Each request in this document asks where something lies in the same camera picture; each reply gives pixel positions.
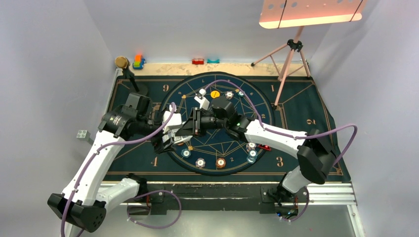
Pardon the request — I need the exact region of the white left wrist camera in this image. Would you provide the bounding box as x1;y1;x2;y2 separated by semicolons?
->
163;111;183;134

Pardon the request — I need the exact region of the round blue poker mat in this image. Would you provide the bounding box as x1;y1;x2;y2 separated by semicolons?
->
161;73;276;176

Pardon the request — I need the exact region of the pink tripod stand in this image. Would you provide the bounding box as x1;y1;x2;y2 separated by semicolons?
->
250;26;311;106

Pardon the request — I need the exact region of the pink perforated light panel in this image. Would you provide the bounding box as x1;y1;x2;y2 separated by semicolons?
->
259;0;367;29

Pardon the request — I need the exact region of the teal toy block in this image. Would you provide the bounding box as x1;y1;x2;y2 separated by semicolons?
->
207;58;220;64

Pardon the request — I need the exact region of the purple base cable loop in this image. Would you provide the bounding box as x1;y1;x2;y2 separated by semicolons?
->
126;189;183;229

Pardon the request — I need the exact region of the dark green rectangular poker mat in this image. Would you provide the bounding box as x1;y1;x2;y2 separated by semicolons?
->
104;72;335;183

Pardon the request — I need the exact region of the orange chip stack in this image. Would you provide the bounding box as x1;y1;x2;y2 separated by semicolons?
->
216;158;226;169

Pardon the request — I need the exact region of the yellow big blind button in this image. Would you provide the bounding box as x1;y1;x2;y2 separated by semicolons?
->
210;90;220;99

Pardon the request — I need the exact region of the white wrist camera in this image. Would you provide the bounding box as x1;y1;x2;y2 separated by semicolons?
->
194;88;210;110
163;111;183;134

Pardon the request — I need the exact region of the red toy block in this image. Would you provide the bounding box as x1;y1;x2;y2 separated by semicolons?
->
191;58;205;65

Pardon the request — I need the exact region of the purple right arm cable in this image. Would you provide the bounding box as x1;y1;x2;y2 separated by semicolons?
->
204;79;358;167

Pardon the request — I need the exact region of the red triangular dealer button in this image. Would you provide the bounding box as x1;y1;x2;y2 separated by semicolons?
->
258;144;271;151

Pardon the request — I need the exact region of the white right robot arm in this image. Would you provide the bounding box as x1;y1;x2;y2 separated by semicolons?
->
165;98;337;201

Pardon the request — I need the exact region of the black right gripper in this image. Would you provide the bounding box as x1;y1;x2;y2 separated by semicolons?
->
177;107;228;137

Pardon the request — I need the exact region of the aluminium frame rail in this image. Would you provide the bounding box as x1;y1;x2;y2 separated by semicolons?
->
59;182;366;237

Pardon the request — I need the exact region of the blue playing card deck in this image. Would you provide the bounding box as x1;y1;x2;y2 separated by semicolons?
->
171;136;193;145

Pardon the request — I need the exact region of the orange blue toy block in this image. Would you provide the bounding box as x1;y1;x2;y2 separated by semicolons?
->
132;54;145;70

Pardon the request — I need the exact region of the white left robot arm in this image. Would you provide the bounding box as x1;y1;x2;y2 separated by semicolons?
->
47;93;176;237

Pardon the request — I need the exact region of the grey lego brick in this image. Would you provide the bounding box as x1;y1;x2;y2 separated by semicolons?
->
76;130;93;144

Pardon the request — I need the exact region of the gold round microphone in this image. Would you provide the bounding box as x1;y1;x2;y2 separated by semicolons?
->
114;56;130;69

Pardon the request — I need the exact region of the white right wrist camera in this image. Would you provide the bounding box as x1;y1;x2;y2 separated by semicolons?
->
194;88;210;110

